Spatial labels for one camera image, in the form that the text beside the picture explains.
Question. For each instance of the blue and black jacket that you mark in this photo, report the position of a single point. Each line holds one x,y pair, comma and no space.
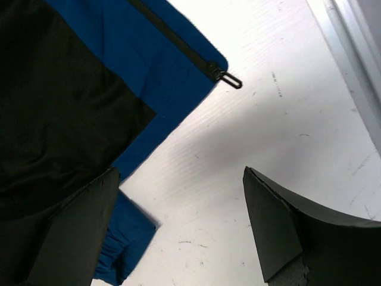
90,85

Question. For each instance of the aluminium right side rail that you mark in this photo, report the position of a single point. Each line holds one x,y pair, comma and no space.
351,30

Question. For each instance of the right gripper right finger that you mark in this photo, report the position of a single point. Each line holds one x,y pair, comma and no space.
300,242

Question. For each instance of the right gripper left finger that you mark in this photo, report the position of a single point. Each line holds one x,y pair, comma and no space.
60,245

